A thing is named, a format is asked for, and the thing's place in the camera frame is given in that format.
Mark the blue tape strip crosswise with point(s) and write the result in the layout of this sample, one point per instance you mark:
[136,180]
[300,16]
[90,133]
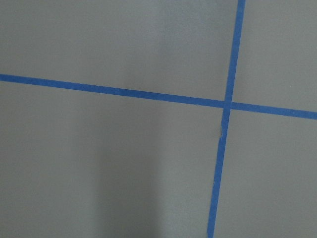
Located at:
[159,96]

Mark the blue tape strip lengthwise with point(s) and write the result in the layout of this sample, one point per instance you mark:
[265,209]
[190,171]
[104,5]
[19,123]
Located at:
[225,119]

